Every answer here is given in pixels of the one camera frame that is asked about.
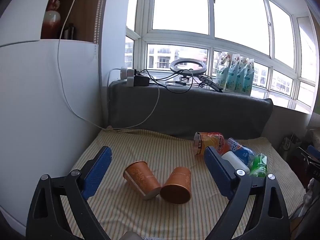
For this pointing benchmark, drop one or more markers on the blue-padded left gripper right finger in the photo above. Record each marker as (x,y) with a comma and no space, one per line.
(268,219)

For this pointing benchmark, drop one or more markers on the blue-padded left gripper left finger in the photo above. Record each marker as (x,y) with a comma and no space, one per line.
(47,218)

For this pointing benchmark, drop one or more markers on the orange paper cup mouth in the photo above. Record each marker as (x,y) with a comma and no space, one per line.
(177,188)

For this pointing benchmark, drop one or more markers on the orange paper cup white base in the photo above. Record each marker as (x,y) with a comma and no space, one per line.
(141,178)

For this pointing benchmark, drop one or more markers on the green plastic bottle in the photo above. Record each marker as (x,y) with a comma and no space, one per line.
(259,166)

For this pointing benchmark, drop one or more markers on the white plastic bottle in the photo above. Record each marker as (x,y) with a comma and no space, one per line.
(235,161)

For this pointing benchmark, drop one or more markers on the blue drink bottle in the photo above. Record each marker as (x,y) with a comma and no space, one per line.
(245,154)

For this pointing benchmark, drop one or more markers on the orange snack bottle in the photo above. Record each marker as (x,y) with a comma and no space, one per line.
(202,140)

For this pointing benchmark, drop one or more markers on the white cabinet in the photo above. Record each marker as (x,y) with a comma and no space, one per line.
(50,98)

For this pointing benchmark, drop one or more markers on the refill pouch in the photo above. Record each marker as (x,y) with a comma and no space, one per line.
(241,74)
(223,65)
(248,79)
(232,72)

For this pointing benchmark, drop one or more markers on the grey sofa backrest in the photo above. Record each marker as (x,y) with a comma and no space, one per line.
(181,113)

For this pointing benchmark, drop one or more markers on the black power adapter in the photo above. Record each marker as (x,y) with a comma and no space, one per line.
(141,80)

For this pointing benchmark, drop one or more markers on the white power strip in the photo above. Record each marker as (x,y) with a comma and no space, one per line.
(128,75)

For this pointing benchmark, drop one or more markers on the black tripod handle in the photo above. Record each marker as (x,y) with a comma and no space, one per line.
(208,82)

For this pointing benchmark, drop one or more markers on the ring light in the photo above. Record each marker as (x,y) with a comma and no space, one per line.
(188,67)

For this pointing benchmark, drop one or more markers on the window frame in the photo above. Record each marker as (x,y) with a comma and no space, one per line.
(279,35)

